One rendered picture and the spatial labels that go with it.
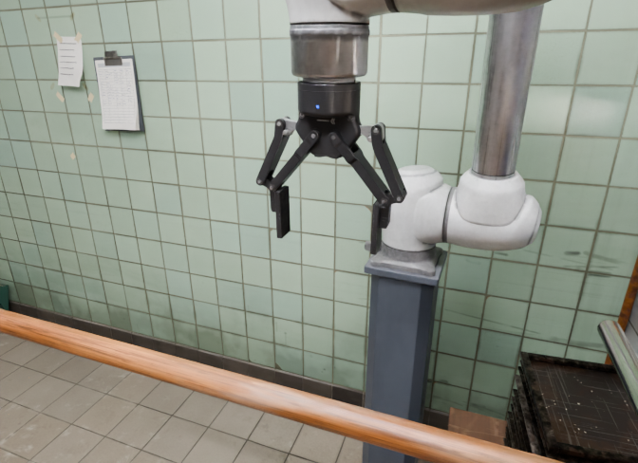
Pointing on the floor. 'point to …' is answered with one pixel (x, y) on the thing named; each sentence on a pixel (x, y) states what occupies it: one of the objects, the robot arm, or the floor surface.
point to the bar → (621, 358)
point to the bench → (477, 426)
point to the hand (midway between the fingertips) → (328, 234)
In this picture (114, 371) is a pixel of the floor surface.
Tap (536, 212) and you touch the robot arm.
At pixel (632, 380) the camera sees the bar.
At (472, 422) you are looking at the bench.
